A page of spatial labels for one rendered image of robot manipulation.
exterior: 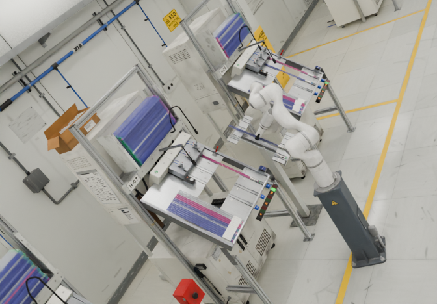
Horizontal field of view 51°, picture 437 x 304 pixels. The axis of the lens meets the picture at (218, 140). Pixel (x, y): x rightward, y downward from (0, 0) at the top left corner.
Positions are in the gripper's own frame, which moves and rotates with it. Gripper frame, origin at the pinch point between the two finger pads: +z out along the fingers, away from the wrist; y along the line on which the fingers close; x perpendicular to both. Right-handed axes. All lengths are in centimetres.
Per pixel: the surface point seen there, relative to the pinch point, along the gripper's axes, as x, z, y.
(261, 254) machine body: 50, 63, 53
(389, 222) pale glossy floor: 117, -3, 11
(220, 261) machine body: 22, 42, 88
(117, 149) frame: -76, -12, 85
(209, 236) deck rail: 6, 6, 95
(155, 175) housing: -49, 6, 75
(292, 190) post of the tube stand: 47, 36, 0
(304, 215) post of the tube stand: 68, 56, 1
